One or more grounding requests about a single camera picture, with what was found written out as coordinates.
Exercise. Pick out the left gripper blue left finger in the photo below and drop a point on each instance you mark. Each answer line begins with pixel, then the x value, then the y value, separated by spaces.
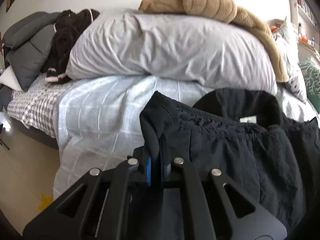
pixel 148 171

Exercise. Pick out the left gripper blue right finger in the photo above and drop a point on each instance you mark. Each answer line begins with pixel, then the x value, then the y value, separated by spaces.
pixel 165 158

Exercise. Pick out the black quilted coat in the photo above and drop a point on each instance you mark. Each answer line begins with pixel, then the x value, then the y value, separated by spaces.
pixel 272 157

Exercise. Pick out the light grey checked duvet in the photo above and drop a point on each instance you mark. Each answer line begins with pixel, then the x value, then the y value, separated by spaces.
pixel 98 120

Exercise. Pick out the large grey pillow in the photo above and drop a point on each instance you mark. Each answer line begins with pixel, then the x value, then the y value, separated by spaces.
pixel 179 47

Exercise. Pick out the dark grey bed base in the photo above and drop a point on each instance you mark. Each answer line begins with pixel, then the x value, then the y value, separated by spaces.
pixel 35 134

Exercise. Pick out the grey plaid sheet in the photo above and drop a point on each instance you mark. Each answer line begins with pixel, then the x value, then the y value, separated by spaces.
pixel 35 108

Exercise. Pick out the dark brown plush garment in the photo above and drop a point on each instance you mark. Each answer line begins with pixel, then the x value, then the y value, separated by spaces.
pixel 68 28

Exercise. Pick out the tan fleece blanket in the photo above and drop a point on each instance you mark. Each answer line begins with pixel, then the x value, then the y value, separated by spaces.
pixel 228 12

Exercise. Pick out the white patterned pillow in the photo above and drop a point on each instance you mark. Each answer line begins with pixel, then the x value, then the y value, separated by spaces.
pixel 286 39

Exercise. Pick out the green coral pattern cushion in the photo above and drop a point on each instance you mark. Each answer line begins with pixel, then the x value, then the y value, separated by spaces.
pixel 311 76

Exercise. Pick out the grey padded quilt pile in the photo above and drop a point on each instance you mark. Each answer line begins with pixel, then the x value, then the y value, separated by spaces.
pixel 27 45

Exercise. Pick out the bookshelf with books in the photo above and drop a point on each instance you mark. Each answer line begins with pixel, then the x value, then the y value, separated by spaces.
pixel 308 30

